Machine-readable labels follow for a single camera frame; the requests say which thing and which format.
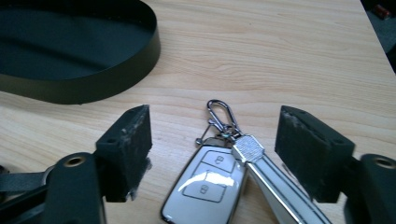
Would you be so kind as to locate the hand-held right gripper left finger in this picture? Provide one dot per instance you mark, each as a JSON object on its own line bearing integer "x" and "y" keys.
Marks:
{"x": 124, "y": 155}

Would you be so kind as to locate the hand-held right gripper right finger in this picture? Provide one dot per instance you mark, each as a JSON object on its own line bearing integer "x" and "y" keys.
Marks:
{"x": 314, "y": 155}

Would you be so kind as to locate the black key rack with tray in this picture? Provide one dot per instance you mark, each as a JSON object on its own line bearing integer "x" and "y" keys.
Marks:
{"x": 62, "y": 46}

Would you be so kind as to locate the small red object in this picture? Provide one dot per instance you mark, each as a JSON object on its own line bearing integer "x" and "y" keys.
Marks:
{"x": 381, "y": 11}

